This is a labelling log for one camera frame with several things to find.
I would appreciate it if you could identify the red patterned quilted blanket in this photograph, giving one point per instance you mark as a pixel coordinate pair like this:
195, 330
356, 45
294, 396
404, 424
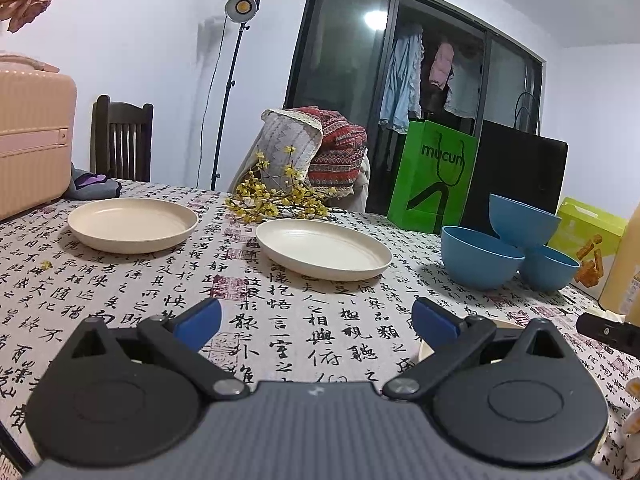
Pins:
335, 155

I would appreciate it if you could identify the green paper bag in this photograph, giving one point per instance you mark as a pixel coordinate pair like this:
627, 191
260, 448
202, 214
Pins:
430, 180

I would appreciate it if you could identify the calligraphy print tablecloth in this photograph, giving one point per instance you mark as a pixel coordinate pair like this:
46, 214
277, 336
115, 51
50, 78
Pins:
300, 310

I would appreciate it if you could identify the hanging pink garment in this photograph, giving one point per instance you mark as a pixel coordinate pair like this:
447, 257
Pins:
441, 65

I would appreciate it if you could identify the yellow-green snack box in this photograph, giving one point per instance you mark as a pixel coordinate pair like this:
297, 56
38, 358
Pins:
590, 240

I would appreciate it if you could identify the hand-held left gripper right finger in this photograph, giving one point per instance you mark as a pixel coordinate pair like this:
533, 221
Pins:
435, 322

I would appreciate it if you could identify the yellow blossom branch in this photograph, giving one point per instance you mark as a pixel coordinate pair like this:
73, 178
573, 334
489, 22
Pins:
280, 200

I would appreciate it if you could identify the dark wooden chair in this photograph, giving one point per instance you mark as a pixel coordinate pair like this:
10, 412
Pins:
122, 140

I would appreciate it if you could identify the dark sliding glass door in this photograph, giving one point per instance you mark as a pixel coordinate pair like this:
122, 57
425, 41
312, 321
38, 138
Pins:
340, 45

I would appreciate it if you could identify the grey purple pouch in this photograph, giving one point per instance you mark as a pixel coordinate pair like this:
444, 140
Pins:
92, 185

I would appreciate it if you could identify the pink hard case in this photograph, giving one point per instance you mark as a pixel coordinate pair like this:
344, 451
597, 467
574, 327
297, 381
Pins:
32, 140

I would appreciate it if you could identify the hanging light blue shirt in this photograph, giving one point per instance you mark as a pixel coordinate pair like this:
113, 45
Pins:
400, 85

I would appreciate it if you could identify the hanging pale garment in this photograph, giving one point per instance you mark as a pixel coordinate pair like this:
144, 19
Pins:
465, 90

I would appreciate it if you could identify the black paper bag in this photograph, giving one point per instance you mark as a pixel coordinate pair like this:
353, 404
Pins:
520, 170

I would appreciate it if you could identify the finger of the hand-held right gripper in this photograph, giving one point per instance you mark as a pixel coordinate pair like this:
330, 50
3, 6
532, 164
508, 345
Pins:
610, 335

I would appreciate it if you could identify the beige thermos jug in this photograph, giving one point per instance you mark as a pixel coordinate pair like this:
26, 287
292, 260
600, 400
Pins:
625, 270

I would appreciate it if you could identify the blue bowl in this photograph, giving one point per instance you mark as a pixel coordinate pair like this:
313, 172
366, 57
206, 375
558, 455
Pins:
522, 222
480, 260
550, 272

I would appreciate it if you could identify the studio lamp on stand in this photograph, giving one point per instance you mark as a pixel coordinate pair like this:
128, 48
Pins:
241, 6

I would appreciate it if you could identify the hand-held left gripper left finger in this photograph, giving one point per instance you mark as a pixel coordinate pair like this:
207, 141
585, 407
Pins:
197, 322

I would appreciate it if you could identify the cream round plate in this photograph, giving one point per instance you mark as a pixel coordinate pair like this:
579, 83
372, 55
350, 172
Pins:
132, 222
322, 250

